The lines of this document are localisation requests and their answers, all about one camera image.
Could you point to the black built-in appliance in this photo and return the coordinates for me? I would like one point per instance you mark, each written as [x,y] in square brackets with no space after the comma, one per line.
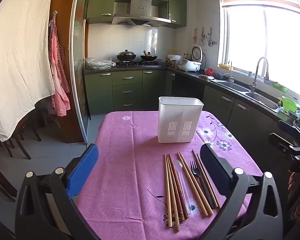
[187,87]

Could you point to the blue and white bowl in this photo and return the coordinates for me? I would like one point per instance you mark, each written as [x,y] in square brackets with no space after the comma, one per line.
[293,115]

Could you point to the black plastic fork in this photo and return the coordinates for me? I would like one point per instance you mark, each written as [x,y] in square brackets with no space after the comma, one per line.
[195,171]

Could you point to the blue patterned bowl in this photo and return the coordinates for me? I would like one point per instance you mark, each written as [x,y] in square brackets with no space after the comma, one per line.
[219,76]

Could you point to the row of wooden chopsticks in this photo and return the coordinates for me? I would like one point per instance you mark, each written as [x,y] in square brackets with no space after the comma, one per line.
[171,192]

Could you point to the green tray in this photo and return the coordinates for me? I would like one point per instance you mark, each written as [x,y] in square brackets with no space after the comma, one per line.
[280,88]

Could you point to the stainless steel range hood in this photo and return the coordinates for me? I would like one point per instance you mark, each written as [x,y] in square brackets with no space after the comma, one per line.
[140,7]

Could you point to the dark stone countertop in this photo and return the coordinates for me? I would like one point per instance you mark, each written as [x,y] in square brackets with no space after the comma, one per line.
[185,73]

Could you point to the white rice cooker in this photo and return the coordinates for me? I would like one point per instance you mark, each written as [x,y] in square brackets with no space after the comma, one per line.
[188,65]

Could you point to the black gas stove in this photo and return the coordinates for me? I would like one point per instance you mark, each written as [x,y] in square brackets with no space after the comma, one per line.
[137,64]

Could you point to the green cabinets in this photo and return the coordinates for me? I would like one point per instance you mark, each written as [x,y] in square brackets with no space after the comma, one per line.
[100,5]
[127,90]

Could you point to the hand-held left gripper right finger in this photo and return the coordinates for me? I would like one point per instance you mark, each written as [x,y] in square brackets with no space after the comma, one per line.
[212,165]

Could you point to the clear plastic spoon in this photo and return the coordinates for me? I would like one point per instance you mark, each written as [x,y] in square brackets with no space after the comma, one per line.
[179,165]

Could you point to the person's right hand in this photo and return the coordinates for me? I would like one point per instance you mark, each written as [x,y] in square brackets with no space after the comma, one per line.
[291,181]

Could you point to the bagged food container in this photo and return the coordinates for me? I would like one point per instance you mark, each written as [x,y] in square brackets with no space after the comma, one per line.
[173,61]

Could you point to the pink hanging utensil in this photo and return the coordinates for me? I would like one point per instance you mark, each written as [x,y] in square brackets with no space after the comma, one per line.
[195,36]

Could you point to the white wall socket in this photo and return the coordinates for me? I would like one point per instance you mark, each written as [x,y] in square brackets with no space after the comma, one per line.
[205,53]

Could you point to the yellow tray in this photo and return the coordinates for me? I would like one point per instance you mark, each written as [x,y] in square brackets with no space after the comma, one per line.
[225,66]

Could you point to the white plastic utensil holder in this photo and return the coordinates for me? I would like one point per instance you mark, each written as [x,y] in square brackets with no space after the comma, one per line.
[175,120]

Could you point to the white hanging cloth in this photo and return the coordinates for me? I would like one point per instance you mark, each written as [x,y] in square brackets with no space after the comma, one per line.
[19,55]

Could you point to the black pan with lid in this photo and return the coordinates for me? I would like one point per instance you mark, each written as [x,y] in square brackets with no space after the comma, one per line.
[150,57]

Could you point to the green lower cabinets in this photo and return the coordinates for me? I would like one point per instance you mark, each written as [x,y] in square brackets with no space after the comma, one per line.
[127,90]

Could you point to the green plastic colander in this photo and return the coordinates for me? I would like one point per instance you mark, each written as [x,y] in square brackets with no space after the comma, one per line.
[290,103]

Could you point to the green upper cabinets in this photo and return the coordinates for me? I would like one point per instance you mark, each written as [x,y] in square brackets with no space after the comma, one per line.
[100,5]

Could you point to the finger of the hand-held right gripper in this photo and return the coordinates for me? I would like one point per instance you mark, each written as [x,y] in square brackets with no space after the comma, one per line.
[277,141]
[289,127]

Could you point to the clear plastic bag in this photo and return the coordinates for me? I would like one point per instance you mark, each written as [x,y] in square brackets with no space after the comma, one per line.
[97,63]

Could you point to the crumpled dish rag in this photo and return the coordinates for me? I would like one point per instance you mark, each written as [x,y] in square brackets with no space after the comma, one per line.
[205,77]

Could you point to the red plastic bag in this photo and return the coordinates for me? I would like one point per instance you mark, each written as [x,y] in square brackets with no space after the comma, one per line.
[209,71]

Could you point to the tall steel faucet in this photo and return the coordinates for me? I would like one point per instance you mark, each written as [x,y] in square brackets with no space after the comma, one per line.
[254,80]

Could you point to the black wok with lid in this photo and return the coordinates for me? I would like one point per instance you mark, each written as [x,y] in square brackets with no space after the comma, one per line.
[126,55]

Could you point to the red checkered apron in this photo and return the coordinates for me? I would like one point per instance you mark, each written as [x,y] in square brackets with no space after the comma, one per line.
[58,80]

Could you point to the small steel faucet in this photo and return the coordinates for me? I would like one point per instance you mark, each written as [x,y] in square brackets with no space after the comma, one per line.
[230,76]

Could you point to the steel double sink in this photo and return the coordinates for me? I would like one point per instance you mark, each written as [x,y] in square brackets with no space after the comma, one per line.
[260,98]

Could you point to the grey hanging scoop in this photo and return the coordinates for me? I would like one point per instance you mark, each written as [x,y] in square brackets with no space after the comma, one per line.
[210,42]

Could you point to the dark sauce bottles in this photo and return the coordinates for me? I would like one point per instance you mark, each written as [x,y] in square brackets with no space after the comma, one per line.
[186,56]

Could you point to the kitchen window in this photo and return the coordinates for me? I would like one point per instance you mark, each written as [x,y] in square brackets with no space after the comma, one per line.
[252,42]

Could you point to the pink floral tablecloth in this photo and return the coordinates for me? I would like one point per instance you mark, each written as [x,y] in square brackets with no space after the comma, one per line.
[130,155]

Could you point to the steel hanging spoon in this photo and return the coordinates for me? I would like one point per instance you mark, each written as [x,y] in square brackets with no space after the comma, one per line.
[202,36]

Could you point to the sliding glass door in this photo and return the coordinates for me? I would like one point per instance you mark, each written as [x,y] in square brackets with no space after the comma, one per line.
[78,55]

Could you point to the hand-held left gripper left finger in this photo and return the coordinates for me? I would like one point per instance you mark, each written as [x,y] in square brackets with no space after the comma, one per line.
[83,170]

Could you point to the grey sink cabinets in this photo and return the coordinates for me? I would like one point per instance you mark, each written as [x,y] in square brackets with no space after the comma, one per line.
[220,107]

